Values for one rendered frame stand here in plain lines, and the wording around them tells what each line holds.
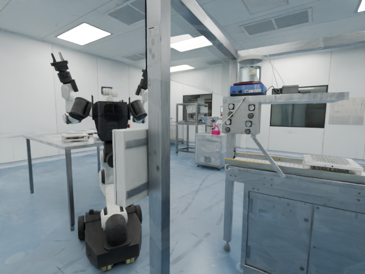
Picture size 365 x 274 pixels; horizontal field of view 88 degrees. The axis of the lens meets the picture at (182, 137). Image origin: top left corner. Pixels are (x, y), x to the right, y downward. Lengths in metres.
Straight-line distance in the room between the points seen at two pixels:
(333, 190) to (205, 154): 3.17
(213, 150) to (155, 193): 3.42
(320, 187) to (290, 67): 5.59
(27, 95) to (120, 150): 5.11
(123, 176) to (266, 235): 1.08
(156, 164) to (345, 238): 1.12
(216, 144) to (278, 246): 2.84
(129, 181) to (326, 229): 1.13
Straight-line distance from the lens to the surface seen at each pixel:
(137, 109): 1.63
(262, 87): 1.26
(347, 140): 6.54
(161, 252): 0.84
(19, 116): 5.63
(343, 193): 1.30
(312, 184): 1.28
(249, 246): 1.55
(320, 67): 6.61
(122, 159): 0.65
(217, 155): 4.07
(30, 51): 5.88
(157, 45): 0.71
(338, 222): 1.41
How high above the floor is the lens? 1.15
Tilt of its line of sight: 6 degrees down
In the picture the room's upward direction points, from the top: 1 degrees clockwise
